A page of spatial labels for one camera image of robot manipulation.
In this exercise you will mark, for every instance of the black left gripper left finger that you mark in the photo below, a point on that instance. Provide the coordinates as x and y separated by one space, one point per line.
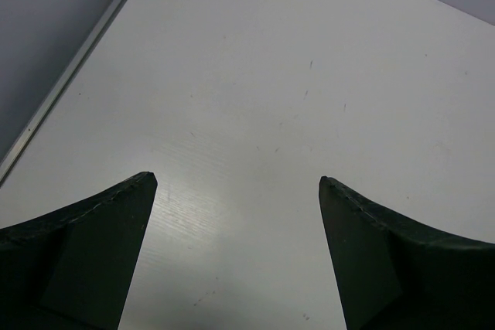
72 268

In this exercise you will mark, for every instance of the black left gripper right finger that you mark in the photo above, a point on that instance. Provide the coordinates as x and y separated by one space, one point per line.
393 272

